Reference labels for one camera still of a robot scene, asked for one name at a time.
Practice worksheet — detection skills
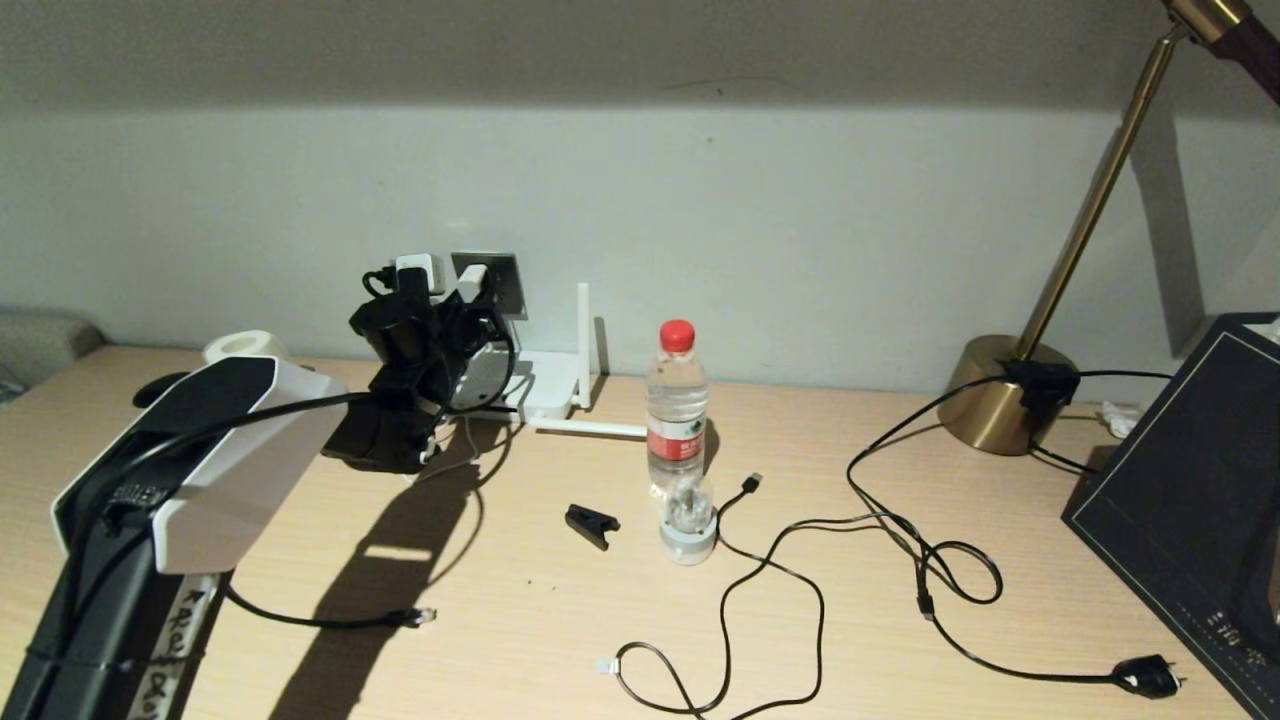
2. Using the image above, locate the thin white adapter cable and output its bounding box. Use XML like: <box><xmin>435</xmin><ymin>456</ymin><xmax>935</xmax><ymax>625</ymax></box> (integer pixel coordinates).
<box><xmin>412</xmin><ymin>405</ymin><xmax>516</xmax><ymax>486</ymax></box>

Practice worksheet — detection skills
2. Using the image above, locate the glass bulb on white base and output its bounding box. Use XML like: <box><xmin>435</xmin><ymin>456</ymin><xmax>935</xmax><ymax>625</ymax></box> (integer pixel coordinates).
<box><xmin>659</xmin><ymin>475</ymin><xmax>719</xmax><ymax>566</ymax></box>

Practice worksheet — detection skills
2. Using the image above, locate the grey padded object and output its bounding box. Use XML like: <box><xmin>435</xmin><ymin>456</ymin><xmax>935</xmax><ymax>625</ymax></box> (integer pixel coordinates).
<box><xmin>0</xmin><ymin>312</ymin><xmax>106</xmax><ymax>396</ymax></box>

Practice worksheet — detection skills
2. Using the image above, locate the white toilet paper roll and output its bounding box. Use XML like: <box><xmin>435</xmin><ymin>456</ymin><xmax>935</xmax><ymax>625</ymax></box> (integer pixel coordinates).
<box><xmin>203</xmin><ymin>330</ymin><xmax>292</xmax><ymax>367</ymax></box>

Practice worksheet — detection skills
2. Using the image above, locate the black robot harness cable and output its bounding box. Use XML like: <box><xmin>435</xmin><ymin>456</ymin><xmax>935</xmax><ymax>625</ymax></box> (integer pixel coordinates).
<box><xmin>60</xmin><ymin>265</ymin><xmax>519</xmax><ymax>531</ymax></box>

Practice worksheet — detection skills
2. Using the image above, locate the small black clip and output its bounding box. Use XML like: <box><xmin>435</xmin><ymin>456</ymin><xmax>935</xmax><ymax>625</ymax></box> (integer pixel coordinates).
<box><xmin>565</xmin><ymin>504</ymin><xmax>621</xmax><ymax>551</ymax></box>

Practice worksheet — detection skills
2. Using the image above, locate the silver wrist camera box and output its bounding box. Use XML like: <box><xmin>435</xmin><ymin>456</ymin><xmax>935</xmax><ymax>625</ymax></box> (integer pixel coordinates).
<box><xmin>395</xmin><ymin>254</ymin><xmax>447</xmax><ymax>297</ymax></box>

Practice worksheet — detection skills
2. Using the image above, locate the grey wall socket plate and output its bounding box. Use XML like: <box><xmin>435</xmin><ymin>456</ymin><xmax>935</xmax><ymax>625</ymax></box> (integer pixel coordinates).
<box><xmin>452</xmin><ymin>252</ymin><xmax>526</xmax><ymax>321</ymax></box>

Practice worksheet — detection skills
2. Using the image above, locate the black lamp power cord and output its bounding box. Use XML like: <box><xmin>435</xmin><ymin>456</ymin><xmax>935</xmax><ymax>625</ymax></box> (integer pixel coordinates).
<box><xmin>848</xmin><ymin>370</ymin><xmax>1189</xmax><ymax>699</ymax></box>

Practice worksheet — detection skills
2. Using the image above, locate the black plug adapter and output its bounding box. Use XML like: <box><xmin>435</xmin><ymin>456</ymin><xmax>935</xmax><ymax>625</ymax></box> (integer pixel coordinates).
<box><xmin>1003</xmin><ymin>360</ymin><xmax>1081</xmax><ymax>411</ymax></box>

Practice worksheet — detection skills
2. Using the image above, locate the black white-tipped thin cable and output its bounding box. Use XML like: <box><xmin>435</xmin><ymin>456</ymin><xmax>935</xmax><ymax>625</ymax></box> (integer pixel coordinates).
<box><xmin>595</xmin><ymin>513</ymin><xmax>941</xmax><ymax>718</ymax></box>

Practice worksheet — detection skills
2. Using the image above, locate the gold desk lamp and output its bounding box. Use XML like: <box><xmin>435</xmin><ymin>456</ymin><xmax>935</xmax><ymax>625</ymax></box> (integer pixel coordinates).
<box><xmin>938</xmin><ymin>0</ymin><xmax>1280</xmax><ymax>456</ymax></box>

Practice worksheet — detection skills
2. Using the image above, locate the black USB charging cable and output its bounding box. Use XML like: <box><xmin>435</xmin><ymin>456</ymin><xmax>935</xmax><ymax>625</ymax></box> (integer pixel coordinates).
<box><xmin>717</xmin><ymin>473</ymin><xmax>827</xmax><ymax>720</ymax></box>

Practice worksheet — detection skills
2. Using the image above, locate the red-capped clear water bottle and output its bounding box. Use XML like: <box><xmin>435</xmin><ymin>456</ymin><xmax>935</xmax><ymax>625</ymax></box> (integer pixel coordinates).
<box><xmin>645</xmin><ymin>319</ymin><xmax>710</xmax><ymax>493</ymax></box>

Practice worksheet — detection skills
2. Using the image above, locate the white router with antennas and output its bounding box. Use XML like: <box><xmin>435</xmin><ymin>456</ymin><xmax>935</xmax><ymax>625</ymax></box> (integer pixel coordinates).
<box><xmin>450</xmin><ymin>283</ymin><xmax>649</xmax><ymax>439</ymax></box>

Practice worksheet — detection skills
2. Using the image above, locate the dark box with gold trim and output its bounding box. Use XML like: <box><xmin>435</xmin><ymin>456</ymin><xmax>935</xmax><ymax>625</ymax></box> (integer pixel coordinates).
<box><xmin>1062</xmin><ymin>312</ymin><xmax>1280</xmax><ymax>720</ymax></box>

